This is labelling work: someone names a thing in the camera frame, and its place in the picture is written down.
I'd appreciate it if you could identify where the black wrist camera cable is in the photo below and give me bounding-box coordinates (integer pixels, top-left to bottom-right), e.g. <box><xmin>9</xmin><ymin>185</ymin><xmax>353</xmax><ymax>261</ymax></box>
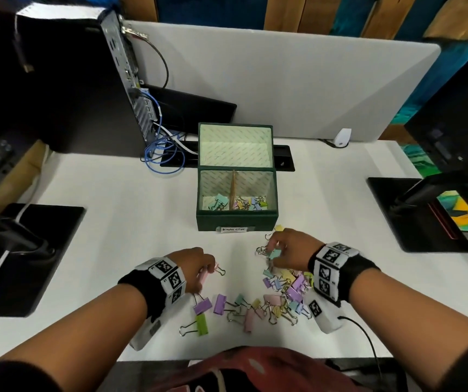
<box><xmin>337</xmin><ymin>316</ymin><xmax>383</xmax><ymax>369</ymax></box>

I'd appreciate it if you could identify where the pink binder clip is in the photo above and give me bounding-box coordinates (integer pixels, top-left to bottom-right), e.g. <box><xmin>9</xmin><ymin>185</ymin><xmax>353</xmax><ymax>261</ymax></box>
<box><xmin>197</xmin><ymin>263</ymin><xmax>227</xmax><ymax>289</ymax></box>

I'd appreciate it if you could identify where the person's right forearm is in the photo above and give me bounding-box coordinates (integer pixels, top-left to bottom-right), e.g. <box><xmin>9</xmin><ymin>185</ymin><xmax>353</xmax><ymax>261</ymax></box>
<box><xmin>347</xmin><ymin>268</ymin><xmax>468</xmax><ymax>392</ymax></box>

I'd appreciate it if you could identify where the black flat panel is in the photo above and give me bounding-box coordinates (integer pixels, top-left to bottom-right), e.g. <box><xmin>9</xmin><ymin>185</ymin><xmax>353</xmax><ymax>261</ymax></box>
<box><xmin>139</xmin><ymin>83</ymin><xmax>238</xmax><ymax>136</ymax></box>

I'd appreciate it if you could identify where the blue network cable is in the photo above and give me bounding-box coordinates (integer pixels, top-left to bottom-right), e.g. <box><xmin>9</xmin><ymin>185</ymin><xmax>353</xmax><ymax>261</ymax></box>
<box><xmin>141</xmin><ymin>89</ymin><xmax>186</xmax><ymax>175</ymax></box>

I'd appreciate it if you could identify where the white computer cable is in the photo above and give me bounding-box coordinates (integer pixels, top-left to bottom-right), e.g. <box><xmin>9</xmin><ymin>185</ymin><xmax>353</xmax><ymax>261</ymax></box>
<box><xmin>152</xmin><ymin>121</ymin><xmax>199</xmax><ymax>156</ymax></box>

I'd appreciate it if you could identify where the heap of small clips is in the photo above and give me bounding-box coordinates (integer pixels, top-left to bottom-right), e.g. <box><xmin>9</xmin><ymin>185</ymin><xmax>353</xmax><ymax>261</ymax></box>
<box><xmin>234</xmin><ymin>195</ymin><xmax>268</xmax><ymax>211</ymax></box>

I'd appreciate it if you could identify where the black computer tower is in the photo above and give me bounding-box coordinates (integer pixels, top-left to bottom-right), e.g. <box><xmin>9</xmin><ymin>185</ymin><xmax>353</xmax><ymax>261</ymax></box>
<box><xmin>13</xmin><ymin>3</ymin><xmax>158</xmax><ymax>158</ymax></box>

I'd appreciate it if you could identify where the pile of pastel binder clips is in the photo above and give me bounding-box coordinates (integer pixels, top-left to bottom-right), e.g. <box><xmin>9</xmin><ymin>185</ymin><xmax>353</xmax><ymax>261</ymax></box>
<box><xmin>178</xmin><ymin>257</ymin><xmax>315</xmax><ymax>338</ymax></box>

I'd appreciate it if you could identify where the green storage box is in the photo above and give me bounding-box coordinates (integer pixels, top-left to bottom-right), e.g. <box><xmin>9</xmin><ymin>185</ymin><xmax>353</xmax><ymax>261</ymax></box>
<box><xmin>196</xmin><ymin>122</ymin><xmax>280</xmax><ymax>232</ymax></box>

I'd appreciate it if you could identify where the person's right hand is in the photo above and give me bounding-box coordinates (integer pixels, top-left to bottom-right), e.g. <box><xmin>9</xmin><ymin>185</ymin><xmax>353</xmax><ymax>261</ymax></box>
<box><xmin>266</xmin><ymin>228</ymin><xmax>326</xmax><ymax>272</ymax></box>

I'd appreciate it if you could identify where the person's left forearm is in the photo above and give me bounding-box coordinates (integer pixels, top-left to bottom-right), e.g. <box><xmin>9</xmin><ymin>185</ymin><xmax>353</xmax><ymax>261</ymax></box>
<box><xmin>0</xmin><ymin>283</ymin><xmax>150</xmax><ymax>392</ymax></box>

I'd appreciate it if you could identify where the person's red clothing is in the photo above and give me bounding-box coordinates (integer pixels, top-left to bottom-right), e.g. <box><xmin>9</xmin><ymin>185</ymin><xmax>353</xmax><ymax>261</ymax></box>
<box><xmin>152</xmin><ymin>345</ymin><xmax>366</xmax><ymax>392</ymax></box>

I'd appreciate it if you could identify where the white desk partition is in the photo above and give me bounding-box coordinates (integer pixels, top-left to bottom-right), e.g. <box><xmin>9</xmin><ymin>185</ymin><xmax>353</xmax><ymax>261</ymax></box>
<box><xmin>125</xmin><ymin>20</ymin><xmax>442</xmax><ymax>143</ymax></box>

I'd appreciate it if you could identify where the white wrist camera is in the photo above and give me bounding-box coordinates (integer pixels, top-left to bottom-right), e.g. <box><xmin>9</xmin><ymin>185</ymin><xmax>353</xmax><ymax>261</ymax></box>
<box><xmin>129</xmin><ymin>313</ymin><xmax>164</xmax><ymax>352</ymax></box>
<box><xmin>303</xmin><ymin>287</ymin><xmax>343</xmax><ymax>335</ymax></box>

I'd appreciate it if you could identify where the person's left hand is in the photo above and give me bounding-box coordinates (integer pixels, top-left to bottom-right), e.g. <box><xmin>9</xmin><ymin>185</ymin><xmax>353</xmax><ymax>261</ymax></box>
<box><xmin>171</xmin><ymin>247</ymin><xmax>217</xmax><ymax>295</ymax></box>

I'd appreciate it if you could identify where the teal binder clip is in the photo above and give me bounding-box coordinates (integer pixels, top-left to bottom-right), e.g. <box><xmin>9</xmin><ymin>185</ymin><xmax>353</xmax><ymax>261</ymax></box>
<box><xmin>256</xmin><ymin>246</ymin><xmax>283</xmax><ymax>261</ymax></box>

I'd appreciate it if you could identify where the black computer cable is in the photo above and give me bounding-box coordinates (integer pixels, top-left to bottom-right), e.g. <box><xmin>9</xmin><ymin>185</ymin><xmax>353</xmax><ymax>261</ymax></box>
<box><xmin>121</xmin><ymin>25</ymin><xmax>170</xmax><ymax>91</ymax></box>

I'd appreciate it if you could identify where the black monitor stand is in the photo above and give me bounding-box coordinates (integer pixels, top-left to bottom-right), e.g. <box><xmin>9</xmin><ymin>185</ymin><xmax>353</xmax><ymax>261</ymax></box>
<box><xmin>0</xmin><ymin>203</ymin><xmax>87</xmax><ymax>318</ymax></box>
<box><xmin>366</xmin><ymin>170</ymin><xmax>468</xmax><ymax>254</ymax></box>

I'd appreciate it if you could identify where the black marker wristband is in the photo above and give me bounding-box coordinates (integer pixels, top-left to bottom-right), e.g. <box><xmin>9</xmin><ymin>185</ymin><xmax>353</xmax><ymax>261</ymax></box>
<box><xmin>117</xmin><ymin>257</ymin><xmax>187</xmax><ymax>323</ymax></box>
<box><xmin>307</xmin><ymin>242</ymin><xmax>381</xmax><ymax>307</ymax></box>

